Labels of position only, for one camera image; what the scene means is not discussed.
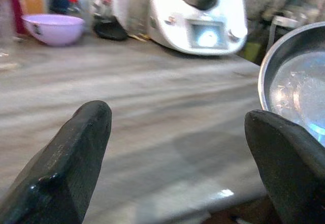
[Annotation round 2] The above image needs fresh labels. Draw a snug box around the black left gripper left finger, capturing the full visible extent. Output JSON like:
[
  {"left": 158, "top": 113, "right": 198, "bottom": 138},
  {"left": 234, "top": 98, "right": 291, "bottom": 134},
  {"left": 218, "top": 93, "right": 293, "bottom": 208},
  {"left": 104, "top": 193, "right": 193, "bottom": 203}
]
[{"left": 0, "top": 100, "right": 113, "bottom": 224}]

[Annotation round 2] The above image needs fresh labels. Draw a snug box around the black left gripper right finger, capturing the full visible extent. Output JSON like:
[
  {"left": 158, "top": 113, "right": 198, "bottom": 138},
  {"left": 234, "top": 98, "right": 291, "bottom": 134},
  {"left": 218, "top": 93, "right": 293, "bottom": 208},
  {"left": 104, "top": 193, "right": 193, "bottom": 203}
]
[{"left": 244, "top": 109, "right": 325, "bottom": 224}]

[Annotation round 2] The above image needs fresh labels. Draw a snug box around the stainless steel bowl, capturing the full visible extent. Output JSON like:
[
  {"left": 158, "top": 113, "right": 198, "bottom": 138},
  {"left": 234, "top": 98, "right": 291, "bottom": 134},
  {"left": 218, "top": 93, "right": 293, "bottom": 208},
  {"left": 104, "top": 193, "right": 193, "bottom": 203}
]
[{"left": 257, "top": 21, "right": 325, "bottom": 147}]

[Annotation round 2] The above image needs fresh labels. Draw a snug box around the purple plastic bowl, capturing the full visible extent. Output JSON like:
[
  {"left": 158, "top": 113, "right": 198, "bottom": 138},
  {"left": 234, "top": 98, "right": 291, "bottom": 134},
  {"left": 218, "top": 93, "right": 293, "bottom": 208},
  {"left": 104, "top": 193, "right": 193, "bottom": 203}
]
[{"left": 21, "top": 14, "right": 86, "bottom": 47}]

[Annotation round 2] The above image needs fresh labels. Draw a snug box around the black round dish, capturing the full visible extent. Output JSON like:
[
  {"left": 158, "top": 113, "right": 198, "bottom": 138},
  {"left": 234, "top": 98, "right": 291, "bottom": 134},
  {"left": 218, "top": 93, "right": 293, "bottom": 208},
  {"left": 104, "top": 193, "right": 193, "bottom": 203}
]
[{"left": 93, "top": 17, "right": 129, "bottom": 42}]

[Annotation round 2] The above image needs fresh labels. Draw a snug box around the red and orange box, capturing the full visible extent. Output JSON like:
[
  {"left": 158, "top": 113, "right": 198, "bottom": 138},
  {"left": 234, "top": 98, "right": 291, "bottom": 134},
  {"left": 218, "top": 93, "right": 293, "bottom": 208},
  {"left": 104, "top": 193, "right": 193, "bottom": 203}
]
[{"left": 8, "top": 0, "right": 44, "bottom": 35}]

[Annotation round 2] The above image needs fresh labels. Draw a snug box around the white kitchen food processor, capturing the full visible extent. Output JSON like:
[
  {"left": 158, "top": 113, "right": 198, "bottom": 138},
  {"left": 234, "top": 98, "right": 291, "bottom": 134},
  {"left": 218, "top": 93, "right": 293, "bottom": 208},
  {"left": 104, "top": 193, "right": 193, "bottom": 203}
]
[{"left": 147, "top": 0, "right": 249, "bottom": 57}]

